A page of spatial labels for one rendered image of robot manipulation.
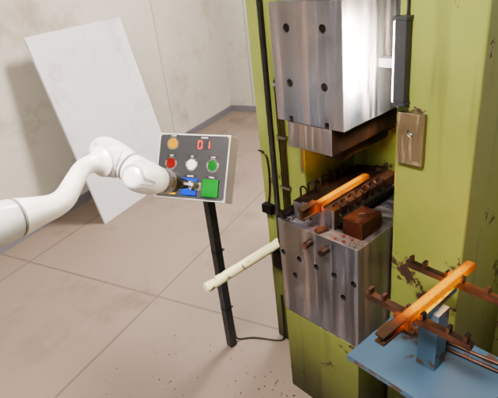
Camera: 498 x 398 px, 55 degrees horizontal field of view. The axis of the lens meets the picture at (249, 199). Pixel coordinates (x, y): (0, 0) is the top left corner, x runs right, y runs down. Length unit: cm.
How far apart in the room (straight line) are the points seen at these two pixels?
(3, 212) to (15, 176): 295
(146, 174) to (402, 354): 98
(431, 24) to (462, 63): 14
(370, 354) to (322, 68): 92
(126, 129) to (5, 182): 108
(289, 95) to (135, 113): 295
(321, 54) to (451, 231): 71
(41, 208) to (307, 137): 90
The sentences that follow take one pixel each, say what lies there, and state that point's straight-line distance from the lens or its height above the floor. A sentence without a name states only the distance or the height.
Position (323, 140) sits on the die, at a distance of 164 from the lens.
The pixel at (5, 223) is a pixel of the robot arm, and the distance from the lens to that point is 121.
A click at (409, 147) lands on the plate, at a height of 125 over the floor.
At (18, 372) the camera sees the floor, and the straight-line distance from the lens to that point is 297.
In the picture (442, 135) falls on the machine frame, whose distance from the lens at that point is 156.
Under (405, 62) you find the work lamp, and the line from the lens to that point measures 153.
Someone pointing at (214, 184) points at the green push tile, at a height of 103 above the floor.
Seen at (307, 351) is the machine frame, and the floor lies 28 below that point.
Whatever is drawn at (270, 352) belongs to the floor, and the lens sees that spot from 260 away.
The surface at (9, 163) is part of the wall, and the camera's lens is 412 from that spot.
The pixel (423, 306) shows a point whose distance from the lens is 140.
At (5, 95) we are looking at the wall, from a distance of 409.
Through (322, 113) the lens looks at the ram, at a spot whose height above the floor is 135.
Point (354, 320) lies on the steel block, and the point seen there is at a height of 60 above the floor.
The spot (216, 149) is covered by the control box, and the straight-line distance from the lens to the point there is 198.
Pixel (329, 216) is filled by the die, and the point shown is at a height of 97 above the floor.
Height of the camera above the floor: 183
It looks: 27 degrees down
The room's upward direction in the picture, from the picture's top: 7 degrees counter-clockwise
